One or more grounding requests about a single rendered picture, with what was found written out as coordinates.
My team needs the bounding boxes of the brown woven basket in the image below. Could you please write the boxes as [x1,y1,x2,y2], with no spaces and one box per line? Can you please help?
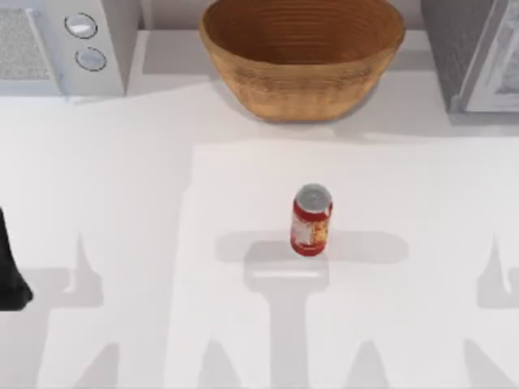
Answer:
[198,0,407,122]

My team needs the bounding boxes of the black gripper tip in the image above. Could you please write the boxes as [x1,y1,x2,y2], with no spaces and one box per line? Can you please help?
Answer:
[0,207,34,312]

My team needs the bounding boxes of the red and white can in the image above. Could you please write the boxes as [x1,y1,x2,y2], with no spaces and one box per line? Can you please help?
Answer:
[290,183,334,257]

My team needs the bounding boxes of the round grey microwave knob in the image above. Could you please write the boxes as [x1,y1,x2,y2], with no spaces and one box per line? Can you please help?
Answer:
[74,45,108,72]
[63,12,99,40]

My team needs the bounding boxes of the pale microwave oven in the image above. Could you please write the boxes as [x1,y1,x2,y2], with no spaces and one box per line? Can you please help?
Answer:
[0,0,146,98]

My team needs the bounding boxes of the grey cabinet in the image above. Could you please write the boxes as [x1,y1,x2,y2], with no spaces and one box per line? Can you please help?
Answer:
[419,0,519,115]

